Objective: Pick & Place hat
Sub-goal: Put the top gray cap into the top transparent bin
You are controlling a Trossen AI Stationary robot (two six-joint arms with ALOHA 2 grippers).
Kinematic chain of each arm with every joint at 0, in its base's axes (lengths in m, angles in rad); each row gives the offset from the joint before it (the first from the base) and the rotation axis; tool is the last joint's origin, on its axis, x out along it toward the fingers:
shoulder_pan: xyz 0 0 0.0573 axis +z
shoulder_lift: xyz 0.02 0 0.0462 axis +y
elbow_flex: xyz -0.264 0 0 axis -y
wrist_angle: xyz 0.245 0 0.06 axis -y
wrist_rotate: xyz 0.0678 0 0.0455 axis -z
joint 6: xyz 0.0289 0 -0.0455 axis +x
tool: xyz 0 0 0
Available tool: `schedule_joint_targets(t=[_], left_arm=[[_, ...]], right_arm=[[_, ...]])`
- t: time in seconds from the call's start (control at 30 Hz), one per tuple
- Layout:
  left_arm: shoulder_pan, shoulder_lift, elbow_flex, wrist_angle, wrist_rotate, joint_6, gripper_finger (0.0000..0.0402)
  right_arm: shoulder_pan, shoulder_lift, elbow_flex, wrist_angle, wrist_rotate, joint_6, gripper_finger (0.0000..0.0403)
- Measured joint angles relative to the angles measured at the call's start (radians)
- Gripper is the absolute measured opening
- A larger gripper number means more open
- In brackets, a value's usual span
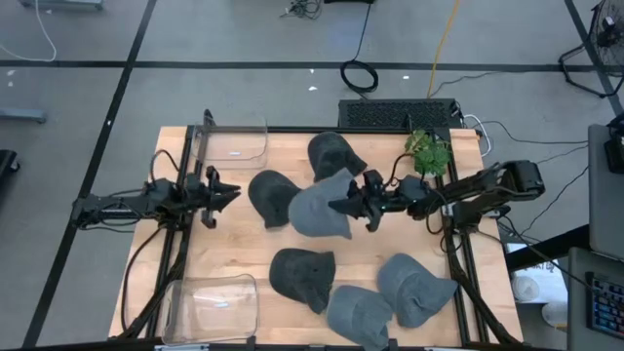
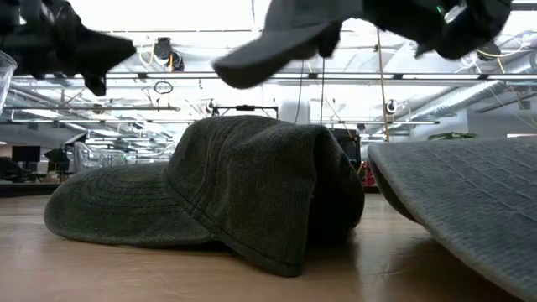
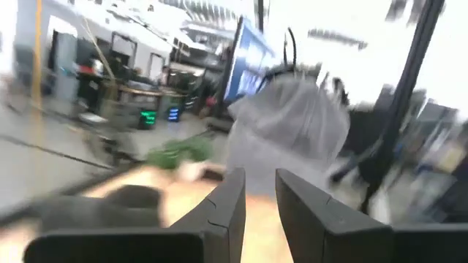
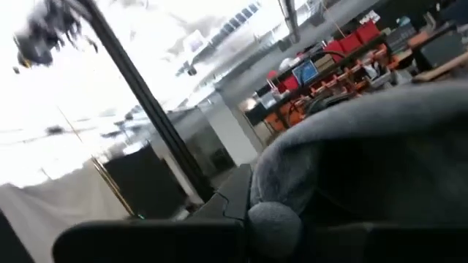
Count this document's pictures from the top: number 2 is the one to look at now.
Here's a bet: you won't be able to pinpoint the clear plastic bin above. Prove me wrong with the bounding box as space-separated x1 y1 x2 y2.
0 49 18 114

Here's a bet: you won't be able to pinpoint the silver air duct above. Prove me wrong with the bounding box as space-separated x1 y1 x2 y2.
409 79 511 123

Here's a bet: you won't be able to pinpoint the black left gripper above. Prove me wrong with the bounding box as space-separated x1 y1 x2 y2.
0 0 138 97

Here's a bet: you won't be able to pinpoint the black rig frame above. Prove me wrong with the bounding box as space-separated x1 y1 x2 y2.
211 104 280 121

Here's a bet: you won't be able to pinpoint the thin black hanging cable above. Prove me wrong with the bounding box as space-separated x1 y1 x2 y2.
293 60 305 126

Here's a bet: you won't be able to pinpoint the long light bar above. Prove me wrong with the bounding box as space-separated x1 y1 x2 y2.
12 71 537 81

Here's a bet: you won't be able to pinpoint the black cable ring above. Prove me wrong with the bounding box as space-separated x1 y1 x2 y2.
153 80 175 96

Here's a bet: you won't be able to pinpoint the dark grey cap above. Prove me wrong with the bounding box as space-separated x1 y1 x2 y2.
44 115 366 279

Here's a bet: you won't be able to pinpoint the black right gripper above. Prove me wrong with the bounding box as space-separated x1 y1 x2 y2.
316 0 440 59

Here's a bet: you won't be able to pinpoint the black aluminium table frame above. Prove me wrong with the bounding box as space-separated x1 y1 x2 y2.
0 182 381 198

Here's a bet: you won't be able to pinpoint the red storage bins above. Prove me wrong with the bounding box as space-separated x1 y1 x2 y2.
361 161 377 188

